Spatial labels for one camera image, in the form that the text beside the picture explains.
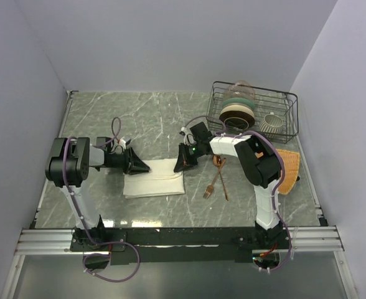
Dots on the rose gold fork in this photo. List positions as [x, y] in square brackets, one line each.
[210, 188]

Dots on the dark brown glossy bowl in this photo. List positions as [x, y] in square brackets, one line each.
[237, 119]

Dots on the cream white plate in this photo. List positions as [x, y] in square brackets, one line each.
[238, 107]

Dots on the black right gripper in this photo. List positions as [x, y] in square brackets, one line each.
[184, 161]

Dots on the aluminium frame rail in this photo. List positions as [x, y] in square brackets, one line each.
[300, 239]

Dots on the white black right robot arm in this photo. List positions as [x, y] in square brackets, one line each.
[261, 164]

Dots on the dark wire dish rack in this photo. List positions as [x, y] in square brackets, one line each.
[282, 104]

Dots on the white cloth napkin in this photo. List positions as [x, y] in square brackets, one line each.
[160, 181]

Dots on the teal green plate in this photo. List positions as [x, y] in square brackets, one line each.
[239, 100]

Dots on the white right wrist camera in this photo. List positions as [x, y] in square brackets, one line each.
[188, 138]

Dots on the woven bamboo tray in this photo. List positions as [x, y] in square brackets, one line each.
[291, 160]

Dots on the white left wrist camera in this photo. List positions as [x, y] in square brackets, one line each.
[121, 145]

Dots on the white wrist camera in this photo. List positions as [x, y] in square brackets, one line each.
[188, 138]
[121, 145]

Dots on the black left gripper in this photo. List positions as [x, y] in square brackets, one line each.
[136, 165]

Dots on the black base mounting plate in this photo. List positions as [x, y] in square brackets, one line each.
[133, 254]

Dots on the rose gold spoon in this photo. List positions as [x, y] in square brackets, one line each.
[222, 177]

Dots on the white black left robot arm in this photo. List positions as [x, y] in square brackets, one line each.
[69, 163]

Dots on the grey ribbed cup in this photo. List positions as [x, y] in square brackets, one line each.
[271, 125]

